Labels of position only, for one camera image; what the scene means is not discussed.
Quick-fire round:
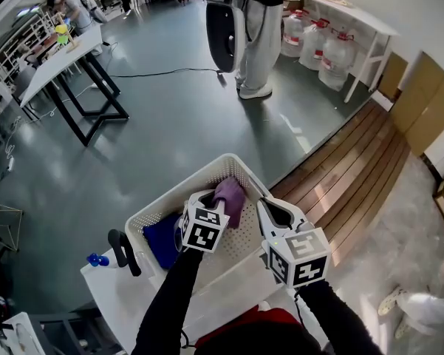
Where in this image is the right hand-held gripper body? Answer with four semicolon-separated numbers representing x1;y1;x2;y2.
256;195;332;289

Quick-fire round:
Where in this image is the purple towel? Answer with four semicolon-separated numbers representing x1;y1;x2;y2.
211;175;247;230

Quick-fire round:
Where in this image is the wooden toy stand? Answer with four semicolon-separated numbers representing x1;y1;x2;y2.
55;12;83;54

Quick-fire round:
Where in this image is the blue towel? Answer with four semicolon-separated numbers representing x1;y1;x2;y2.
143;213;184;271

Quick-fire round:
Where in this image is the white side table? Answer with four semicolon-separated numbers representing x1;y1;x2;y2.
279;0;400;104

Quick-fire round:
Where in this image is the person's red and black clothing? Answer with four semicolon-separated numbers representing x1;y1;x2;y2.
191;306;332;355

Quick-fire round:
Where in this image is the white table with black legs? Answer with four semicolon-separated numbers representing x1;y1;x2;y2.
19;23;131;148

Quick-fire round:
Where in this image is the dark low table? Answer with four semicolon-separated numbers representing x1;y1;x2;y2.
32;300;127;355

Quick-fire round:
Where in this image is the white shelf rack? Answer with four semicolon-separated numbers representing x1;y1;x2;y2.
0;11;57;90

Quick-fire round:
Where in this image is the person's left forearm black sleeve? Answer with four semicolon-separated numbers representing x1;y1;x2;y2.
131;248;205;355

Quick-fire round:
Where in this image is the person's right forearm black sleeve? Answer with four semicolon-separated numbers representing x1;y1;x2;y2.
297;280;386;355

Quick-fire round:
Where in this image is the white perforated plastic basket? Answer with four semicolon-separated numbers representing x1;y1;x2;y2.
124;152;308;303

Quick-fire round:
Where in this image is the black floor cable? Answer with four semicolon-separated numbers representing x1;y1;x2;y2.
109;66;222;79

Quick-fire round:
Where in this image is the white floor cable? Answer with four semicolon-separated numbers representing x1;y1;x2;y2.
29;81;101;124

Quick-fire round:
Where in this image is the blue spray bottle cap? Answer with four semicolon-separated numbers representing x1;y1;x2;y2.
86;252;110;270

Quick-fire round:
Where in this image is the light wooden cabinet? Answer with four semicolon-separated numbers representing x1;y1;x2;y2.
389;51;444;158

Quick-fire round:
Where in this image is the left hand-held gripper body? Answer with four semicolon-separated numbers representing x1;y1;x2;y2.
177;189;231;254

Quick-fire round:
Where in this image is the gold wire frame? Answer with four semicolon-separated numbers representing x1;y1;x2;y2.
0;197;24;254

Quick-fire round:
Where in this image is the yellow and green toy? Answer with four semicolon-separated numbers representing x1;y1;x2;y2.
55;24;72;46

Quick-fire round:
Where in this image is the large clear water jug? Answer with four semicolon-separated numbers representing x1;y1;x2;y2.
317;27;358;92
298;18;332;72
280;9;312;58

